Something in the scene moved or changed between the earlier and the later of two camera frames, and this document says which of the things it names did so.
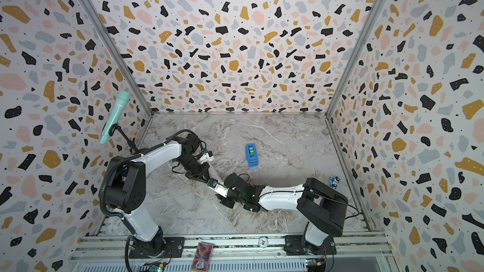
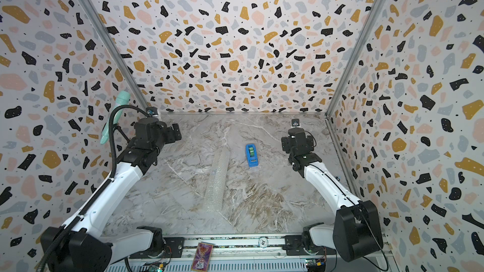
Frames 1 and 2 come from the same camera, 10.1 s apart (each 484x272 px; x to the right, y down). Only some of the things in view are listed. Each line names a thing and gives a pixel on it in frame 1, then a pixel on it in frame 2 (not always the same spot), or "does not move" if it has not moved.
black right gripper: (225, 202) → (288, 143)
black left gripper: (203, 175) → (171, 132)
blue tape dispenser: (252, 155) does not move
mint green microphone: (122, 98) does not move
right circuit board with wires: (314, 265) does not move
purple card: (202, 257) does not move
